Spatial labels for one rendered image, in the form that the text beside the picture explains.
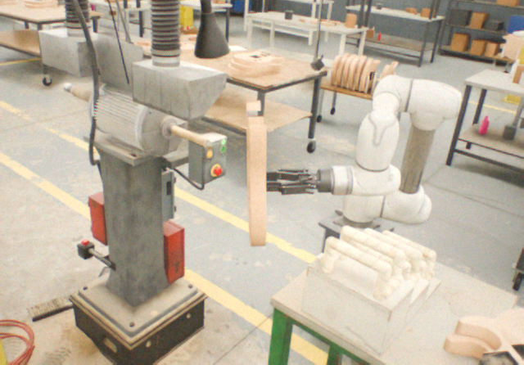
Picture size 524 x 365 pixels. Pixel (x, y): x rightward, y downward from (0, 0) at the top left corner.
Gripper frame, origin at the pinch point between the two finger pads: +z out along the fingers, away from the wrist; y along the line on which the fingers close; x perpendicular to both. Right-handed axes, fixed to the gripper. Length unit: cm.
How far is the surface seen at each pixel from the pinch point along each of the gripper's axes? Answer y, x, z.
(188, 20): 1051, -68, 116
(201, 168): 65, -24, 24
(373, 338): -33, -33, -29
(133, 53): 51, 30, 47
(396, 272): -25.7, -15.9, -35.1
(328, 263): -20.1, -16.3, -17.3
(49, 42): 77, 30, 87
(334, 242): -20.7, -9.2, -18.3
